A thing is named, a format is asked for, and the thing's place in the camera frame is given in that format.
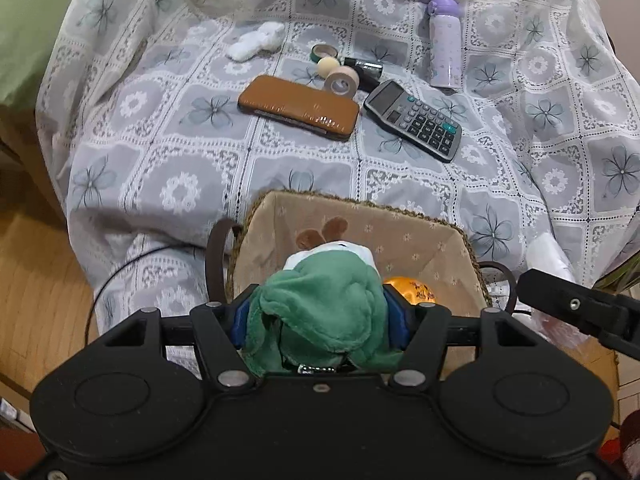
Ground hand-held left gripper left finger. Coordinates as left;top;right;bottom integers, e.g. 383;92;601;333
90;296;257;393

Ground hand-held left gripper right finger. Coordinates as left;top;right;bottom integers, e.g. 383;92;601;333
384;285;538;391

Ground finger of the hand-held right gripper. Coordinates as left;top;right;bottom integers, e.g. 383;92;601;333
516;268;640;356

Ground woven basket with beige lining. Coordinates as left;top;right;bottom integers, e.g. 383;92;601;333
205;189;518;378

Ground green plush toy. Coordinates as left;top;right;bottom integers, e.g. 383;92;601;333
241;216;407;378

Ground beige tape roll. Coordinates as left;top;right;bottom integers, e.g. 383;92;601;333
323;66;362;96

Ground white plush toy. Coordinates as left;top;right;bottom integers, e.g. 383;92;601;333
227;22;285;61

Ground green cloth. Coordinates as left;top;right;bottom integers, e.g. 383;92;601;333
595;255;640;291

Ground red patterned cloth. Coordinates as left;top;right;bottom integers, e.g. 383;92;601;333
600;410;640;480

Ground floral grey white tablecloth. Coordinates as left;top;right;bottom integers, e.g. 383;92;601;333
35;0;640;341

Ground grey calculator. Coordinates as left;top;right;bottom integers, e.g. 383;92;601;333
363;79;463;163

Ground brown leather case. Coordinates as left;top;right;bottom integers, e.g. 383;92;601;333
237;75;361;141

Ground black cylinder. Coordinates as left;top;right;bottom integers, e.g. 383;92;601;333
342;56;383;88

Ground purple water bottle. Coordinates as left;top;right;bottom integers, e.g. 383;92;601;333
426;0;463;90

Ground green pillow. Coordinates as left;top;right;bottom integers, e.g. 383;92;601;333
0;0;96;111

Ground black cable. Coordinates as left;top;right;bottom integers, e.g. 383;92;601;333
85;244;208;346

